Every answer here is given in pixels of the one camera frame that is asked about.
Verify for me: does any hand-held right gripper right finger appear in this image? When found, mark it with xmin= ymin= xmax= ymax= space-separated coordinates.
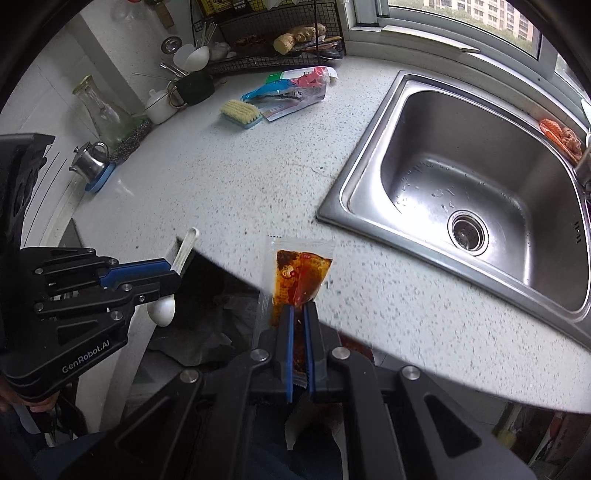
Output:
xmin=302 ymin=301 xmax=540 ymax=480

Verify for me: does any orange dishcloth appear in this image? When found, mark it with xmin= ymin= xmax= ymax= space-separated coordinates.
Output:
xmin=539 ymin=117 xmax=584 ymax=163

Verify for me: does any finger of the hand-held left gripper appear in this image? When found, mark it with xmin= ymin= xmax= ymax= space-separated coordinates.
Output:
xmin=33 ymin=279 xmax=180 ymax=346
xmin=21 ymin=247 xmax=184 ymax=291

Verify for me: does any stainless steel sink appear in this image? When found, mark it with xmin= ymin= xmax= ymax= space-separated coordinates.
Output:
xmin=316 ymin=69 xmax=591 ymax=352

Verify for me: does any white ceramic spoon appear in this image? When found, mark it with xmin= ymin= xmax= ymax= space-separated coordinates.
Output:
xmin=147 ymin=227 xmax=200 ymax=328

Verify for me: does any person's left hand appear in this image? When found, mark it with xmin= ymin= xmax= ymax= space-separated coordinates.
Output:
xmin=0 ymin=371 xmax=61 ymax=414

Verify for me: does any yellow bristle scrub brush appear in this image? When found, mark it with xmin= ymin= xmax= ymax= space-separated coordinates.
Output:
xmin=219 ymin=99 xmax=264 ymax=131

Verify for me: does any clear bag of plastic items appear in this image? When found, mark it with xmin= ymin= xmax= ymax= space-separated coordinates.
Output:
xmin=242 ymin=66 xmax=338 ymax=123

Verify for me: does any black mug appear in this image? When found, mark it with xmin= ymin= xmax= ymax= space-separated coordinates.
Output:
xmin=169 ymin=73 xmax=216 ymax=108

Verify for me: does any blue coaster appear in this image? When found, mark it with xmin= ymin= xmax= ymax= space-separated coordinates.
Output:
xmin=85 ymin=162 xmax=116 ymax=193

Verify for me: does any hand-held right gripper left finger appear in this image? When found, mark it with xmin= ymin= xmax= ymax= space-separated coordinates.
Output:
xmin=55 ymin=302 xmax=296 ymax=480

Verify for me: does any glass carafe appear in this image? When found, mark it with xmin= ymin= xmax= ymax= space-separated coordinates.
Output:
xmin=72 ymin=75 xmax=136 ymax=149

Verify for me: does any small steel teapot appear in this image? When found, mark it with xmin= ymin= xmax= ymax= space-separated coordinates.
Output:
xmin=69 ymin=141 xmax=112 ymax=184

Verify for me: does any white lidded ceramic cup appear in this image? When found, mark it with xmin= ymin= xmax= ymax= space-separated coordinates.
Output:
xmin=144 ymin=89 xmax=179 ymax=125

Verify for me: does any sink drain strainer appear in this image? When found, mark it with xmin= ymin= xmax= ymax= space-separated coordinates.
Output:
xmin=447 ymin=210 xmax=489 ymax=253

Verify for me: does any white window frame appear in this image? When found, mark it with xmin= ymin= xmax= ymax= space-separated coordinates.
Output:
xmin=346 ymin=0 xmax=591 ymax=100

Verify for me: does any black wire rack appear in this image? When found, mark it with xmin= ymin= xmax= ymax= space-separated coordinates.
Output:
xmin=191 ymin=0 xmax=347 ymax=78

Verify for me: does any red chilli sauce packet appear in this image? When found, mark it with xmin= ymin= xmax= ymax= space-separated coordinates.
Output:
xmin=253 ymin=234 xmax=345 ymax=450

